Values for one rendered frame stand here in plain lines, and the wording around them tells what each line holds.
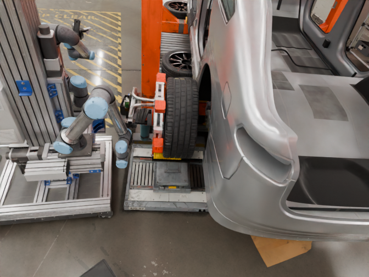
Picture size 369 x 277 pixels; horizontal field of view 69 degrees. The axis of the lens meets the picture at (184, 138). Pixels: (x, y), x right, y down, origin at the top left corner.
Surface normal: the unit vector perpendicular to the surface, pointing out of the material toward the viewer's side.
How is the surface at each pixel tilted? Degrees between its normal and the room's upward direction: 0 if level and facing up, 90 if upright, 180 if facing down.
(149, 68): 90
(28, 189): 0
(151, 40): 90
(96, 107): 84
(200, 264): 0
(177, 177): 0
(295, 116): 22
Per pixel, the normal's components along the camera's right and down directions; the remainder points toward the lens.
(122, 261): 0.11, -0.70
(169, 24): 0.04, 0.71
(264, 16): -0.16, -0.50
